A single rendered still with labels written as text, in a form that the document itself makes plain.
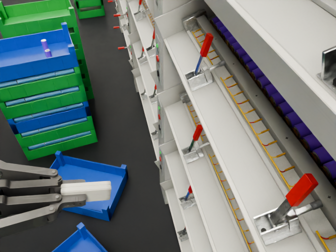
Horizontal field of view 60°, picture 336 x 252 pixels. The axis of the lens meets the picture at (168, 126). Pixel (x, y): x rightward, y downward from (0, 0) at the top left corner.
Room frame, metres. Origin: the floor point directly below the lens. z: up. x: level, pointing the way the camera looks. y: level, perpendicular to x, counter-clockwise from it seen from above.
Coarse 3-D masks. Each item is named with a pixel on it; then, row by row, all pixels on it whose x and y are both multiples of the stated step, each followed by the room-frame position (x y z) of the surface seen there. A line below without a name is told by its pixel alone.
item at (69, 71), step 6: (48, 72) 0.87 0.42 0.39; (54, 72) 0.88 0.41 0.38; (60, 72) 0.88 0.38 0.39; (66, 72) 0.88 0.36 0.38; (72, 72) 0.90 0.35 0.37; (18, 78) 0.83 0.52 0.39; (24, 78) 0.83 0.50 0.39; (30, 78) 0.84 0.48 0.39; (36, 78) 0.84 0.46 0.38; (42, 78) 0.85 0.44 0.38; (0, 84) 0.80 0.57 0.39; (6, 84) 0.81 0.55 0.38; (12, 84) 0.82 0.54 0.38
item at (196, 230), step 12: (168, 144) 0.57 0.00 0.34; (168, 156) 0.56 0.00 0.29; (168, 168) 0.52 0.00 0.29; (180, 168) 0.51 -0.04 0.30; (180, 180) 0.47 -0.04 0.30; (180, 192) 0.44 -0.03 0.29; (192, 192) 0.43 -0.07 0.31; (180, 204) 0.39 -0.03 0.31; (192, 204) 0.39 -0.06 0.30; (192, 216) 0.36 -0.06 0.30; (192, 228) 0.33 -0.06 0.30; (204, 228) 0.33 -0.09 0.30; (192, 240) 0.31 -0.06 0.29; (204, 240) 0.30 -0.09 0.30
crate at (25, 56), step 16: (48, 32) 1.05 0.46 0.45; (64, 32) 1.05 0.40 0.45; (0, 48) 0.98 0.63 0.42; (16, 48) 1.00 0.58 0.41; (32, 48) 1.01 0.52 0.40; (64, 48) 1.01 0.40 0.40; (0, 64) 0.90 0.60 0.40; (16, 64) 0.82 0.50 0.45; (32, 64) 0.84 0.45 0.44; (48, 64) 0.86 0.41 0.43; (64, 64) 0.88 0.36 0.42; (0, 80) 0.80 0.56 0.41
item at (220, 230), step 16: (160, 96) 0.57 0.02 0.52; (176, 96) 0.58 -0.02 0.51; (176, 112) 0.54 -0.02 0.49; (192, 112) 0.53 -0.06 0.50; (176, 128) 0.49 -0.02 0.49; (192, 128) 0.48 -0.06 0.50; (176, 144) 0.44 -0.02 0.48; (192, 176) 0.35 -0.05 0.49; (208, 176) 0.35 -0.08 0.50; (224, 176) 0.34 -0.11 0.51; (208, 192) 0.31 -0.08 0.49; (224, 192) 0.30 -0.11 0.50; (208, 208) 0.28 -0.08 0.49; (224, 208) 0.27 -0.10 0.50; (208, 224) 0.25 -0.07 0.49; (224, 224) 0.24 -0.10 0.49; (240, 224) 0.24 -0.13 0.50; (224, 240) 0.22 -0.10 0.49
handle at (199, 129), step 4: (200, 124) 0.41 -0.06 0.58; (196, 128) 0.41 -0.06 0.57; (200, 128) 0.40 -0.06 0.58; (196, 132) 0.40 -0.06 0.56; (200, 132) 0.40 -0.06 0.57; (192, 136) 0.41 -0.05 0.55; (196, 136) 0.40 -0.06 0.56; (192, 140) 0.41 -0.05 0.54; (196, 140) 0.40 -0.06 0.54; (192, 144) 0.40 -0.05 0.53; (188, 148) 0.41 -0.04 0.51; (192, 148) 0.40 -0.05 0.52
